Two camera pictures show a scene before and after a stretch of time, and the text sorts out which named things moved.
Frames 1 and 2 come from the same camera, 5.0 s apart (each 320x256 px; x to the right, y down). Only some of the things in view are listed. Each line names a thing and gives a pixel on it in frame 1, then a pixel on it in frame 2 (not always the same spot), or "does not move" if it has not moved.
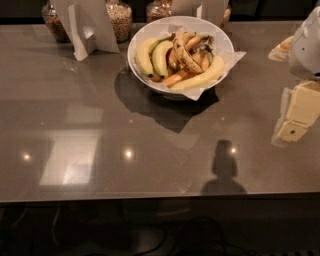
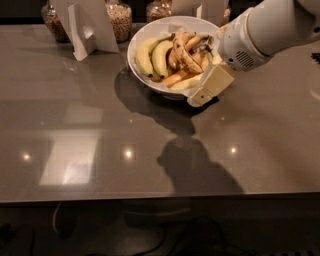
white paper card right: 212,11 does not move
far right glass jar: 226,17 does not move
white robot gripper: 306,50 to 235,43
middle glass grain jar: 121,18 does not move
